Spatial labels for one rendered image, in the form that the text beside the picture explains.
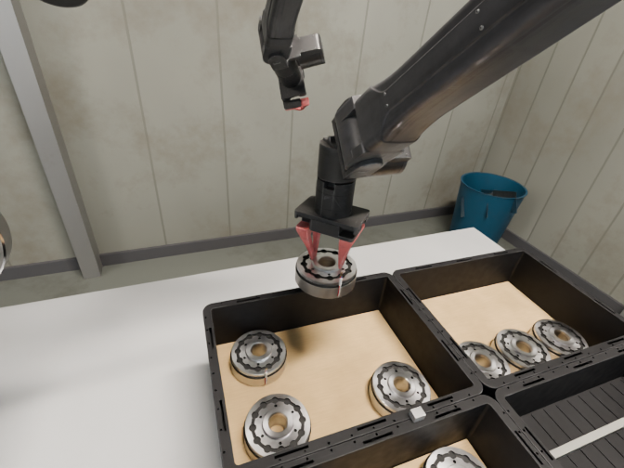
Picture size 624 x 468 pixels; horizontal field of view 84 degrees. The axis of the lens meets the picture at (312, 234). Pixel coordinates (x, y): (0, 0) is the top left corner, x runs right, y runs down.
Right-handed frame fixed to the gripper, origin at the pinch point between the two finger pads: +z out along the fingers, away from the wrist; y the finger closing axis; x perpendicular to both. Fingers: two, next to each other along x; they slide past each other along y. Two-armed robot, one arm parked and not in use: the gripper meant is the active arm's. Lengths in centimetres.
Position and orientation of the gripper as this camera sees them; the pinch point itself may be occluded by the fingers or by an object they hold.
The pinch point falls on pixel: (327, 258)
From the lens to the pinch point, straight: 57.9
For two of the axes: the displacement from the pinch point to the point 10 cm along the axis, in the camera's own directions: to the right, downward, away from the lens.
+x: -4.2, 4.5, -7.9
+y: -9.1, -2.7, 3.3
